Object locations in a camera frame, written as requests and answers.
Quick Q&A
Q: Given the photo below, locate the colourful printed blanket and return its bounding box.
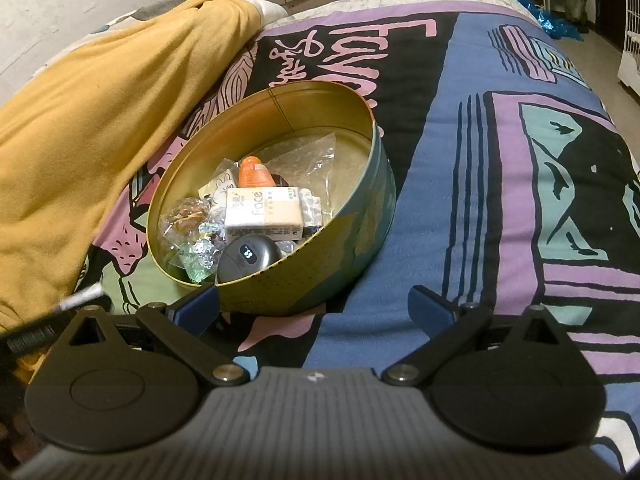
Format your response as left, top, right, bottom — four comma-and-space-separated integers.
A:
75, 0, 640, 461

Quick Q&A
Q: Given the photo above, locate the yellow blanket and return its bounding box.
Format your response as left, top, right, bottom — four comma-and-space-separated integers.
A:
0, 0, 266, 341

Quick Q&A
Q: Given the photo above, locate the white wire cage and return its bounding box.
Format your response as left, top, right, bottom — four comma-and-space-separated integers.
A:
617, 0, 640, 91

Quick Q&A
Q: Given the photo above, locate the crinkled clear plastic bag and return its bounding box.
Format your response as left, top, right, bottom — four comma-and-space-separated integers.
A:
260, 132, 338, 196

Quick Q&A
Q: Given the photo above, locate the blue plastic bag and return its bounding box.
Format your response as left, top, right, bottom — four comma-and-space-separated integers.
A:
507, 0, 583, 41

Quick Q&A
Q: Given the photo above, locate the clear plastic box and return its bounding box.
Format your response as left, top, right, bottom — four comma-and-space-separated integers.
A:
297, 195, 326, 233

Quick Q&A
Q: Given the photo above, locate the green blister pack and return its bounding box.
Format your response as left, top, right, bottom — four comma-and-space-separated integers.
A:
172, 240, 221, 283

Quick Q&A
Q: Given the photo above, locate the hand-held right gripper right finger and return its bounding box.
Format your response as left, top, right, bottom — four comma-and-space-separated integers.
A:
381, 285, 572, 387

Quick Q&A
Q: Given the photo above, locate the round yellow green tin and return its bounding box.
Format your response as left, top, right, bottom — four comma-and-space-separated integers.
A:
146, 80, 397, 317

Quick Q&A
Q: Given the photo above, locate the white peach tissue pack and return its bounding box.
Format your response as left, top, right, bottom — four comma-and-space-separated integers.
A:
223, 186, 307, 243

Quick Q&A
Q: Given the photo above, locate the grey round earbud case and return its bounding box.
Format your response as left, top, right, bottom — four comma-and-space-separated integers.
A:
216, 236, 283, 285

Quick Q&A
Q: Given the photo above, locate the clear bag of dried snacks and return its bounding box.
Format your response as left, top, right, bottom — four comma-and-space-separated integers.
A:
160, 195, 211, 251

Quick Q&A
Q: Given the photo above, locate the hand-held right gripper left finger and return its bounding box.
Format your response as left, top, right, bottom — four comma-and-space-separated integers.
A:
62, 282, 251, 387

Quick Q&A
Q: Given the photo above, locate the clear bag with small figurine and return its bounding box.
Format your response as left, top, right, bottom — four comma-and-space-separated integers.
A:
197, 220, 231, 256

